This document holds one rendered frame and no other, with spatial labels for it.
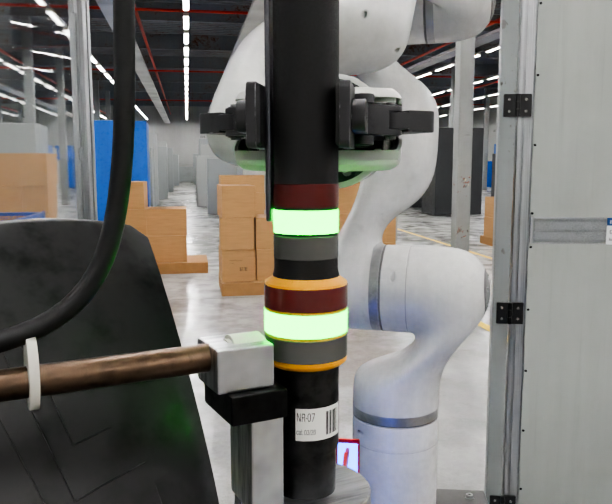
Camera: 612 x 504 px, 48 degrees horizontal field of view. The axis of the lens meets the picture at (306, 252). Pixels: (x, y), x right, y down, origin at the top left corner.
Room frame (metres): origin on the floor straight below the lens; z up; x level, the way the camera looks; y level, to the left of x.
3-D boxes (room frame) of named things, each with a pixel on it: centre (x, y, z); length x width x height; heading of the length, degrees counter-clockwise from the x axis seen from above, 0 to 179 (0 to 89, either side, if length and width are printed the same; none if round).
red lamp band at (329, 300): (0.35, 0.00, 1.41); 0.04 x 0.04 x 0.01
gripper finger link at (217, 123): (0.43, 0.03, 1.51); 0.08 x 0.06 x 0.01; 113
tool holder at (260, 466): (0.35, 0.01, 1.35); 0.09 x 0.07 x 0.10; 117
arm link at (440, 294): (0.93, -0.16, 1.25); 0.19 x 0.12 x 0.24; 74
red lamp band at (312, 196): (0.35, 0.00, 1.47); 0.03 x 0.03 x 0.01
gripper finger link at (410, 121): (0.42, -0.04, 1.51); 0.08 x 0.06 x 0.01; 52
